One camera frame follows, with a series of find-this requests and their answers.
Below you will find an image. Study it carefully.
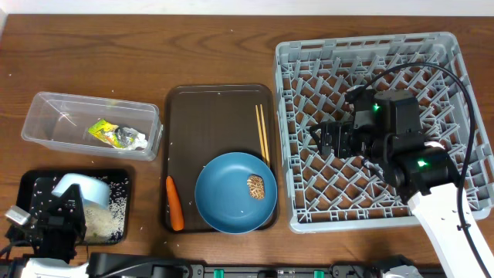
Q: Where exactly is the light blue rice bowl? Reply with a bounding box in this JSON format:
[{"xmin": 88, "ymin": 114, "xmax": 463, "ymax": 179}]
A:
[{"xmin": 51, "ymin": 173, "xmax": 110, "ymax": 209}]

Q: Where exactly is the green snack wrapper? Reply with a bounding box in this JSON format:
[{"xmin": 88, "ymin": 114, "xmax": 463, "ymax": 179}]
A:
[{"xmin": 88, "ymin": 119, "xmax": 148, "ymax": 151}]

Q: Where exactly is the orange carrot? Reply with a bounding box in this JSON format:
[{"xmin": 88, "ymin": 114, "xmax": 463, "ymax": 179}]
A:
[{"xmin": 165, "ymin": 176, "xmax": 184, "ymax": 231}]

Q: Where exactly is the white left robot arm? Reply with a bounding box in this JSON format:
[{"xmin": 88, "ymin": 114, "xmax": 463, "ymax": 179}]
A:
[{"xmin": 7, "ymin": 181, "xmax": 193, "ymax": 278}]

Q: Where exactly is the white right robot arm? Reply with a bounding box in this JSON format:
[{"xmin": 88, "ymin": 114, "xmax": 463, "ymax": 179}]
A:
[{"xmin": 309, "ymin": 90, "xmax": 493, "ymax": 277}]

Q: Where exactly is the grey dishwasher rack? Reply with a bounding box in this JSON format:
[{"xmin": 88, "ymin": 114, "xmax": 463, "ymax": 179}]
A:
[{"xmin": 274, "ymin": 32, "xmax": 493, "ymax": 233}]

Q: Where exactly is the black plastic bin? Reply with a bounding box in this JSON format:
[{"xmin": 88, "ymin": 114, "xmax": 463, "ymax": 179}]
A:
[{"xmin": 16, "ymin": 169, "xmax": 132, "ymax": 246}]

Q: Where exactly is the wooden chopstick right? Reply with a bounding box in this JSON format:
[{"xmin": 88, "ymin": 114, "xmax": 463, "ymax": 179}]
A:
[{"xmin": 259, "ymin": 104, "xmax": 271, "ymax": 168}]

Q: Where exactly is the wooden chopstick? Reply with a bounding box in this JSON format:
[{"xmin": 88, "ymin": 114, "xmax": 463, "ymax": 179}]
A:
[
  {"xmin": 255, "ymin": 105, "xmax": 267, "ymax": 165},
  {"xmin": 259, "ymin": 104, "xmax": 271, "ymax": 168}
]

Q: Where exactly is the wooden chopstick left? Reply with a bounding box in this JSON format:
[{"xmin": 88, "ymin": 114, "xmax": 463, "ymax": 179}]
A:
[{"xmin": 255, "ymin": 105, "xmax": 267, "ymax": 165}]

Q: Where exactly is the brown shiitake mushroom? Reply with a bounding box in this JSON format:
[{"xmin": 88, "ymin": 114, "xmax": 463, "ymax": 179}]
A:
[{"xmin": 247, "ymin": 175, "xmax": 266, "ymax": 200}]

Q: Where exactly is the clear plastic bin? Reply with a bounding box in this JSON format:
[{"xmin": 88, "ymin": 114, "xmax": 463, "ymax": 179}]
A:
[{"xmin": 21, "ymin": 92, "xmax": 163, "ymax": 161}]

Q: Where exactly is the large blue plate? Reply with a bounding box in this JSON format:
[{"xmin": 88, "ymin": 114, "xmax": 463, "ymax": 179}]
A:
[{"xmin": 195, "ymin": 152, "xmax": 278, "ymax": 234}]

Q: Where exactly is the brown serving tray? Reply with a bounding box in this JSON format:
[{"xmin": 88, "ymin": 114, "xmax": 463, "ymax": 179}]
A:
[{"xmin": 162, "ymin": 84, "xmax": 277, "ymax": 234}]

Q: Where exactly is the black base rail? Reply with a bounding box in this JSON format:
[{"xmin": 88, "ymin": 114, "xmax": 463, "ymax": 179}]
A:
[{"xmin": 188, "ymin": 254, "xmax": 448, "ymax": 278}]

